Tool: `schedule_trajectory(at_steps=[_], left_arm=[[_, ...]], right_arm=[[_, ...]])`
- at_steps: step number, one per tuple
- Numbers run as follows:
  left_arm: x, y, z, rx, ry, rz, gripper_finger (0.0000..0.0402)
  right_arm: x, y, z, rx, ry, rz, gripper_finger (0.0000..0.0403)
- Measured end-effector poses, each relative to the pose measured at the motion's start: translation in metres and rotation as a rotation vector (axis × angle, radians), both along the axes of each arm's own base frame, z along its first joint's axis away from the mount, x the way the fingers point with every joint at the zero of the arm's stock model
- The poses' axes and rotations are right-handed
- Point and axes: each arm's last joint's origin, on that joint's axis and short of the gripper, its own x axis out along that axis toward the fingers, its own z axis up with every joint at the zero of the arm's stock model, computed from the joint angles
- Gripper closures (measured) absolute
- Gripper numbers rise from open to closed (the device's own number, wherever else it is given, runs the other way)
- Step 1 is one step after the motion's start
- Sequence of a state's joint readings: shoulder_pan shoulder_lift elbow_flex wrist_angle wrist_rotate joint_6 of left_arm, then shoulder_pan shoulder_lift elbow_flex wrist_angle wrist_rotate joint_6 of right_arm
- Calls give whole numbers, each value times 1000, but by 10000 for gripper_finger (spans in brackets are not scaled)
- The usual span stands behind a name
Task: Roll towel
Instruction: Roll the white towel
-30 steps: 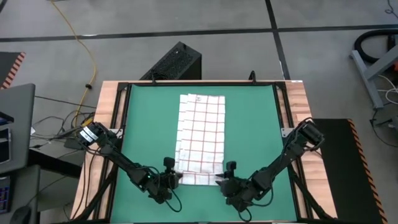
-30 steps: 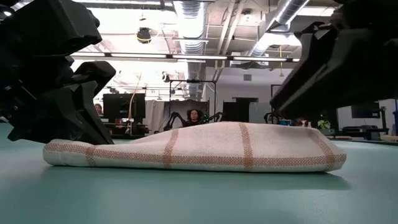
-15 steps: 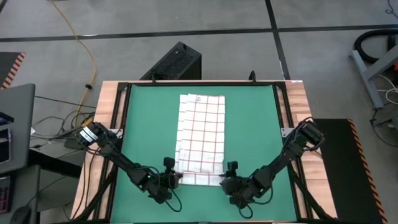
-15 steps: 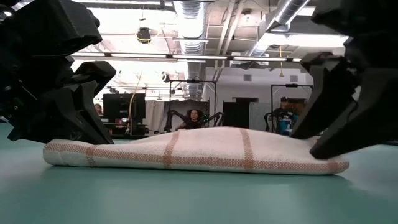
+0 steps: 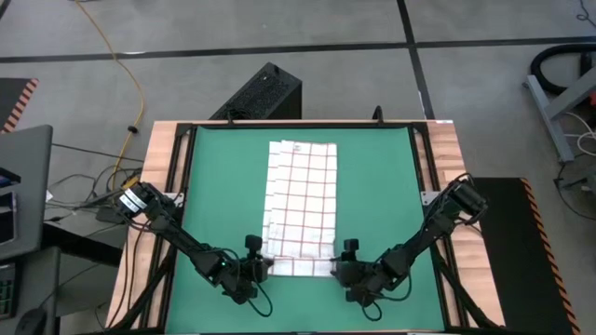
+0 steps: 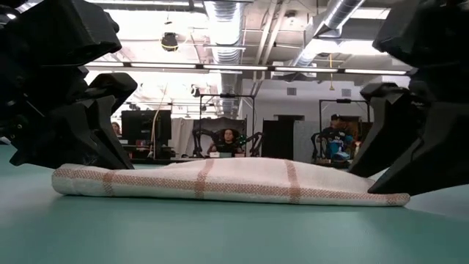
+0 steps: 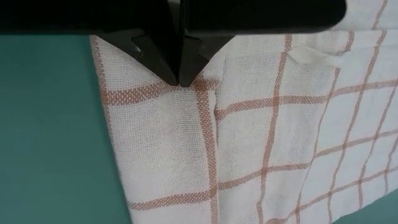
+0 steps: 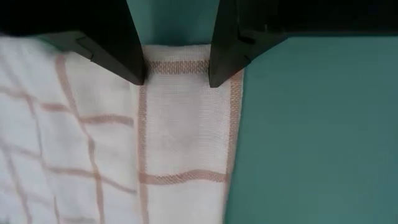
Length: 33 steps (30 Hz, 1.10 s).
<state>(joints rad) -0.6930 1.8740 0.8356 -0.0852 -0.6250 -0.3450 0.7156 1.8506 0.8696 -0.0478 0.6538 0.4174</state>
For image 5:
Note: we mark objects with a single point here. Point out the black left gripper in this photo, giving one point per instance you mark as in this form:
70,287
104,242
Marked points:
242,279

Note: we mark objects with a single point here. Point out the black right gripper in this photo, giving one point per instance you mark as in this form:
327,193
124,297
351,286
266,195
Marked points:
358,279

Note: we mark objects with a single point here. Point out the white red-checked towel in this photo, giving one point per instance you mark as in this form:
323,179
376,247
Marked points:
302,209

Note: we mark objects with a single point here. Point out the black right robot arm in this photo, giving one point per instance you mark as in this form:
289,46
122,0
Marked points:
419,232

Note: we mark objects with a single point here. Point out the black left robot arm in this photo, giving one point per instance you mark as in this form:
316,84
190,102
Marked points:
186,242

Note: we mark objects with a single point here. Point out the green table mat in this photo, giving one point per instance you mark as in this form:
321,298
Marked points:
223,163

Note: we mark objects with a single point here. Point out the black table clamp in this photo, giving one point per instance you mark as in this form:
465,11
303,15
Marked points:
379,115
229,117

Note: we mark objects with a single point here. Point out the wooden table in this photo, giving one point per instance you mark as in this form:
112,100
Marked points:
160,139

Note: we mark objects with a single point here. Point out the black power adapter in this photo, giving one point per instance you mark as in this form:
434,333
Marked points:
108,216

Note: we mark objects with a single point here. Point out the black computer tower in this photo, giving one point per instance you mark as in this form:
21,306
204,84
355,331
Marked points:
261,93

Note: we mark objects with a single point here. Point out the black floor mat orange-striped edge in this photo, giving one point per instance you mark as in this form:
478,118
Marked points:
11,97
512,279

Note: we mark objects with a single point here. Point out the black computer mouse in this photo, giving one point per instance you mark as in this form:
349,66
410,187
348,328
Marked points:
30,323

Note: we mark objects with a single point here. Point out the grey metal stand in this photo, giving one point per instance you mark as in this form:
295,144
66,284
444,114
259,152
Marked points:
547,116

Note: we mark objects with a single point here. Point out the black keyboard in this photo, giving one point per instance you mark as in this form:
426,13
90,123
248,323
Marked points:
7,293

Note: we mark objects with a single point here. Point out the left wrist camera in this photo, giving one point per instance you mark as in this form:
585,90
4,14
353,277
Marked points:
253,243

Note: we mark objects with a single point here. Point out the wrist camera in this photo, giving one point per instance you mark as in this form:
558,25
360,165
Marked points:
253,243
351,246

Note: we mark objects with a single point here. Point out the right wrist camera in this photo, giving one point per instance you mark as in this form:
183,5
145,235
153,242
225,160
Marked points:
351,246

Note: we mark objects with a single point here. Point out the black metal table frame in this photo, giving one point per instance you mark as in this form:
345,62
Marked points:
302,125

